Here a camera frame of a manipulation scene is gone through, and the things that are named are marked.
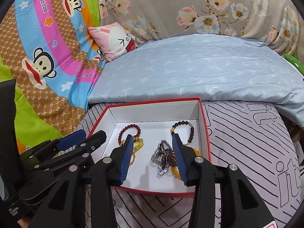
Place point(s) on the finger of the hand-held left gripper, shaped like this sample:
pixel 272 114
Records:
pixel 71 139
pixel 95 140

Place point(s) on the green plastic object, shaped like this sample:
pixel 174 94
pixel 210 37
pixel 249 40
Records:
pixel 294 61

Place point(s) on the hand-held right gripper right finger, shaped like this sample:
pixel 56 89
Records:
pixel 179 158

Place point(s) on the silver wristwatch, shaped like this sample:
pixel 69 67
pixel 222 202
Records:
pixel 155 158

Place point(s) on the pink rabbit pillow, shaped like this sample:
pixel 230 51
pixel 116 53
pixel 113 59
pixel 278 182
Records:
pixel 111 40

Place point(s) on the grey floral pillow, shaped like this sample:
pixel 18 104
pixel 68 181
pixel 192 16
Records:
pixel 190 4

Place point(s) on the light blue satin pillow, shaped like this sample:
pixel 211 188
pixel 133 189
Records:
pixel 190 71

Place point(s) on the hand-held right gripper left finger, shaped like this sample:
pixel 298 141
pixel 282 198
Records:
pixel 125 159

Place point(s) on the gold bangle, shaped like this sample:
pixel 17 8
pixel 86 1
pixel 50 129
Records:
pixel 133 158

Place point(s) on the red cardboard box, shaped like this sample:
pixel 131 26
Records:
pixel 154 114

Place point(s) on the colourful cartoon monkey blanket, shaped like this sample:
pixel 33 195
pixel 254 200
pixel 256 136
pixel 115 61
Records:
pixel 47 40

